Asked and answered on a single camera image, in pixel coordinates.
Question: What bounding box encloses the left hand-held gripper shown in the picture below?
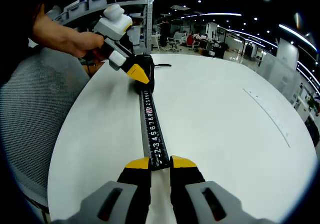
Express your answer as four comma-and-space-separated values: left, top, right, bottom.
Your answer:
93, 4, 151, 85

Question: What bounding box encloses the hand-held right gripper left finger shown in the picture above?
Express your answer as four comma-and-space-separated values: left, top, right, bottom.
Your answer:
51, 156, 152, 224

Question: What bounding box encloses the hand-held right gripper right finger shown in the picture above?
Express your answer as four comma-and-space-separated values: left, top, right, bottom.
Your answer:
169, 155, 276, 224

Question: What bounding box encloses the black tape measure with blade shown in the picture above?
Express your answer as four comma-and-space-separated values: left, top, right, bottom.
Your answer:
134, 54, 173, 171

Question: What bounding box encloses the white office chair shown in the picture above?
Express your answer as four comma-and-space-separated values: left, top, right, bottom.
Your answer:
165, 32, 184, 53

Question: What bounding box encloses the metal shelf with grey bins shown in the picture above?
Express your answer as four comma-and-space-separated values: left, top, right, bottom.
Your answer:
51, 0, 155, 53

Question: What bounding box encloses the grey mesh office chair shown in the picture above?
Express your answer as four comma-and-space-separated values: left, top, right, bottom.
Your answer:
0, 47, 91, 209

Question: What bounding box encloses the green potted plant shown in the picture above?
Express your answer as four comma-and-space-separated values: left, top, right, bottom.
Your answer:
307, 95, 320, 117

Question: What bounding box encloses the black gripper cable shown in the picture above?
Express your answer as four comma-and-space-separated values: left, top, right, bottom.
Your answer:
82, 58, 94, 79

